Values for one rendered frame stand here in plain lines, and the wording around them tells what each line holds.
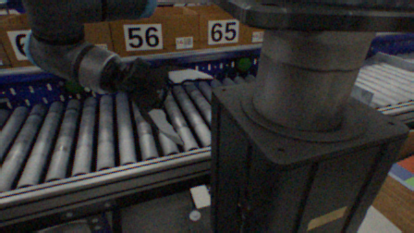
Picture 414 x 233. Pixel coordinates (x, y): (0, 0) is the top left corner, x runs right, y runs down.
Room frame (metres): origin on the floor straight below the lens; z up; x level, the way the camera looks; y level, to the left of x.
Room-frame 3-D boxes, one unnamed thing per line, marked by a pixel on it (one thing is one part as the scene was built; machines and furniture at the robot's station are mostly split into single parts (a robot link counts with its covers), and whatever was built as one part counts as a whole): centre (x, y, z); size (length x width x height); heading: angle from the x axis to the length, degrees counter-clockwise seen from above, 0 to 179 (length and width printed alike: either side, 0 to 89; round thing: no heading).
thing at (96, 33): (1.12, 0.64, 0.97); 0.39 x 0.29 x 0.17; 110
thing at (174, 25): (1.26, 0.27, 0.97); 0.39 x 0.29 x 0.17; 110
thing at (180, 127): (0.82, 0.13, 0.72); 0.52 x 0.05 x 0.05; 20
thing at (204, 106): (0.87, 0.01, 0.72); 0.52 x 0.05 x 0.05; 20
